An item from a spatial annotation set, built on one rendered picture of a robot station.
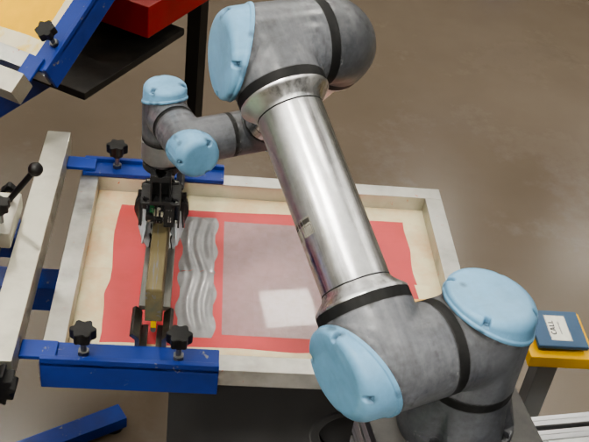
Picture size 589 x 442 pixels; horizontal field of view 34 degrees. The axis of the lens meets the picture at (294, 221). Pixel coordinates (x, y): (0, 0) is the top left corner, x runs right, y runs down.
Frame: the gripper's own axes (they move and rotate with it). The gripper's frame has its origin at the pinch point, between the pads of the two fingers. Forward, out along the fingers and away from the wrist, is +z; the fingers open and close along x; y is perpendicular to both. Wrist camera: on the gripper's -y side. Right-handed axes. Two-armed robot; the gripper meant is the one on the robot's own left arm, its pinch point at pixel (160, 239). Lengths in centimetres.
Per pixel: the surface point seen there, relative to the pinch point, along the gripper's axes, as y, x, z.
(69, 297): 12.7, -15.5, 4.5
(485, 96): -250, 139, 103
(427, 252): -11, 55, 8
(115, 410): -43, -13, 98
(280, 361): 26.3, 22.5, 4.7
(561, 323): 10, 78, 7
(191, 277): 2.1, 6.3, 7.3
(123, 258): -3.3, -7.4, 8.0
